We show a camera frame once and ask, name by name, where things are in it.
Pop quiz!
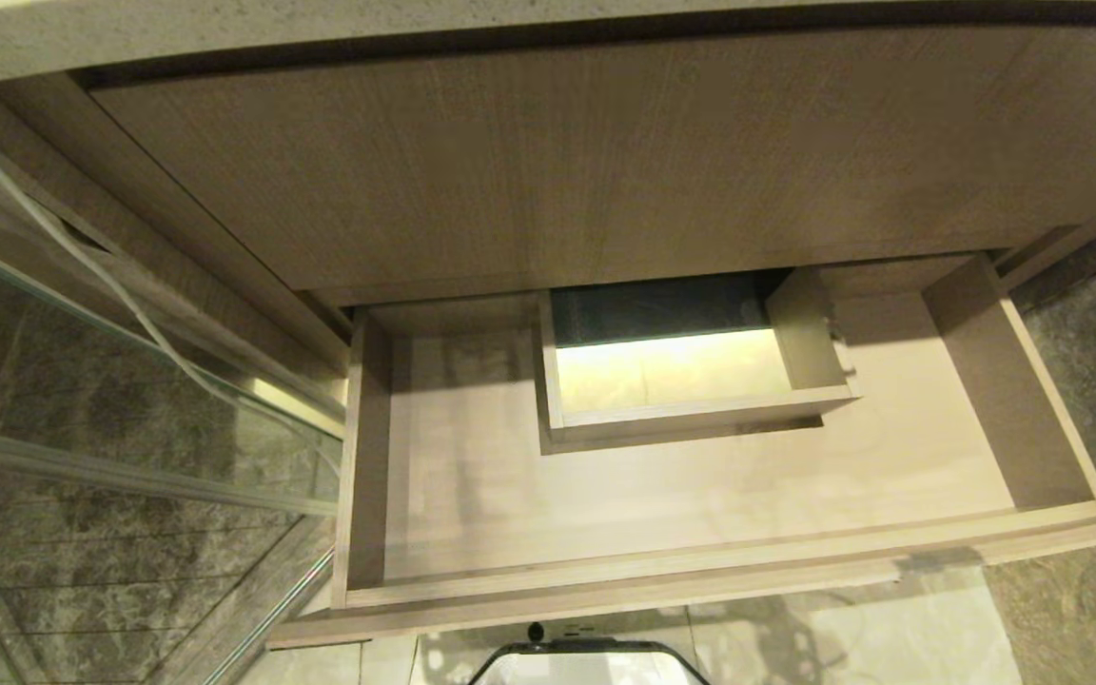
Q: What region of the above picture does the grey stone countertop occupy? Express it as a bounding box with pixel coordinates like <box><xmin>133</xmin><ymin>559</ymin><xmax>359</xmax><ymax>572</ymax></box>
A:
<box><xmin>0</xmin><ymin>0</ymin><xmax>1096</xmax><ymax>91</ymax></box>

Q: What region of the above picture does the glass shower door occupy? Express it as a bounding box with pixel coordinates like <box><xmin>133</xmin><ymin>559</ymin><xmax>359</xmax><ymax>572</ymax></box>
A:
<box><xmin>0</xmin><ymin>95</ymin><xmax>347</xmax><ymax>685</ymax></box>

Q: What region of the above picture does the wooden cabinet front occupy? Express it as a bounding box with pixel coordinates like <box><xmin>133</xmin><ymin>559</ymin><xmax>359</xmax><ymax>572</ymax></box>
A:
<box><xmin>0</xmin><ymin>24</ymin><xmax>1096</xmax><ymax>377</ymax></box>

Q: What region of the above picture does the open wooden drawer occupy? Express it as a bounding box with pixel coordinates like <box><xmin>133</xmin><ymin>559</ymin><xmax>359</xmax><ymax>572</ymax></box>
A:
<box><xmin>267</xmin><ymin>252</ymin><xmax>1096</xmax><ymax>651</ymax></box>

